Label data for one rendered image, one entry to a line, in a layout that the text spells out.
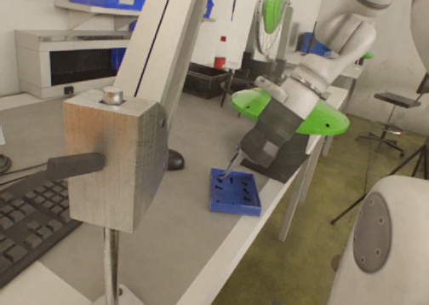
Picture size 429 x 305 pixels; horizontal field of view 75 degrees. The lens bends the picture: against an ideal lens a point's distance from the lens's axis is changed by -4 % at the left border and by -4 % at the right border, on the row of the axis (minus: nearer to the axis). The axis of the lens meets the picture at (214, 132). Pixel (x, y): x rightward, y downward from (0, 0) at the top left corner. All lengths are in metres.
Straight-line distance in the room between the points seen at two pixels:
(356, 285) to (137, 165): 0.19
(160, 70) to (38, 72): 0.86
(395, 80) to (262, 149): 4.94
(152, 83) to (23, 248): 0.32
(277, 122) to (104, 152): 0.38
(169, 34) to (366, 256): 0.24
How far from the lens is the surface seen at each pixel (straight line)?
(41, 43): 1.08
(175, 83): 0.31
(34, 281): 0.47
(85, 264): 0.48
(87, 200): 0.25
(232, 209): 0.57
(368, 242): 0.25
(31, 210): 0.55
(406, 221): 0.22
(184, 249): 0.50
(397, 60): 5.39
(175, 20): 0.30
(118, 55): 1.39
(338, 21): 0.57
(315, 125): 0.68
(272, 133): 0.54
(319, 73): 0.55
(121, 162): 0.22
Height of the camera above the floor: 1.27
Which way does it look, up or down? 23 degrees down
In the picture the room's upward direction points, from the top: 9 degrees clockwise
